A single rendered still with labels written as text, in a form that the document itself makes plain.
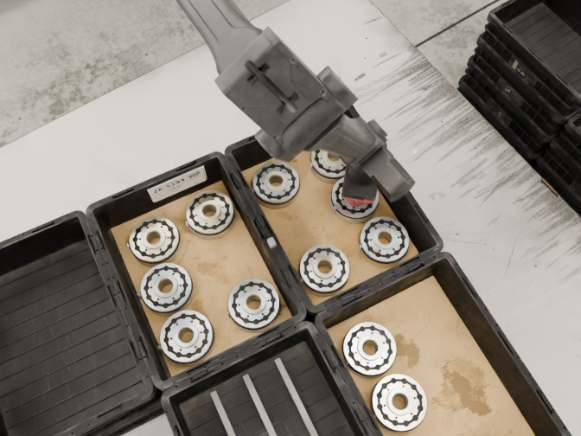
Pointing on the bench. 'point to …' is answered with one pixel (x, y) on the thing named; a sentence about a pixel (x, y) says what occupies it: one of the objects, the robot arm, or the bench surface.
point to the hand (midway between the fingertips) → (356, 193)
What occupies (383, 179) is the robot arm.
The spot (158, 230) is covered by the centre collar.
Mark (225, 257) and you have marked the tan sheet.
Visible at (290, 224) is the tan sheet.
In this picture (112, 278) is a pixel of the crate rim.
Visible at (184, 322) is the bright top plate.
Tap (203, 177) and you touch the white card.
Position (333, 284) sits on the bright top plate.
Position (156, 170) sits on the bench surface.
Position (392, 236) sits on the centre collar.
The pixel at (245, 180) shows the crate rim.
